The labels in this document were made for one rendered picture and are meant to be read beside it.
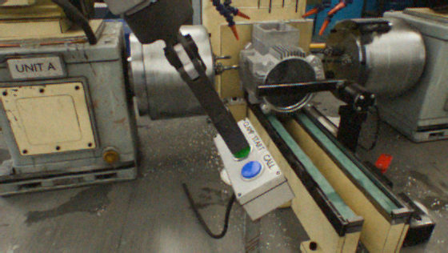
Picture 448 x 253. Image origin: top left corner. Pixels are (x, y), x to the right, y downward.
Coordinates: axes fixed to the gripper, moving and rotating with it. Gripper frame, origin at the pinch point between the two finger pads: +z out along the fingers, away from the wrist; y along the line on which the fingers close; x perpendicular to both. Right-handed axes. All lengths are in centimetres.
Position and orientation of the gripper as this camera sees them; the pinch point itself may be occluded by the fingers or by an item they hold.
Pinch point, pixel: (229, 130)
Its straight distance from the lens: 46.9
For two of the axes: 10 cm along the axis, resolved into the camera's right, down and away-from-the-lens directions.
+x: -8.7, 5.0, 0.5
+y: -2.2, -4.7, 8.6
